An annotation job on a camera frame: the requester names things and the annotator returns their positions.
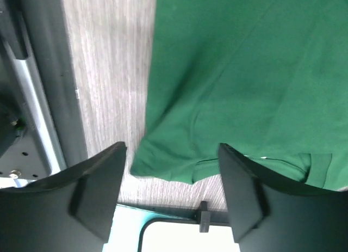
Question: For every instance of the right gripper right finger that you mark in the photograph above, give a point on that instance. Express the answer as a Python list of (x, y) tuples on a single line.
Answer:
[(270, 212)]

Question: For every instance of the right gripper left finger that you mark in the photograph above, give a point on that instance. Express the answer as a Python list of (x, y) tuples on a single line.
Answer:
[(72, 210)]

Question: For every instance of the green t shirt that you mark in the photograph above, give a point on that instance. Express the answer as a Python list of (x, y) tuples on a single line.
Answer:
[(267, 77)]

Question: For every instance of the black board clamp knob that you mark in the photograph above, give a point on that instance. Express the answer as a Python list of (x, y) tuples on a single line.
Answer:
[(203, 217)]

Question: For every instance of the white board black rim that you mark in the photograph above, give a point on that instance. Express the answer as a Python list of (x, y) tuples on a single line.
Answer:
[(180, 235)]

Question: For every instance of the aluminium rail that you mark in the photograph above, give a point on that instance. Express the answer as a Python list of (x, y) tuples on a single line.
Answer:
[(34, 151)]

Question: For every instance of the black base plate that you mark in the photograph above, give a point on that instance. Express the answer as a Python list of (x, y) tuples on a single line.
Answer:
[(45, 22)]

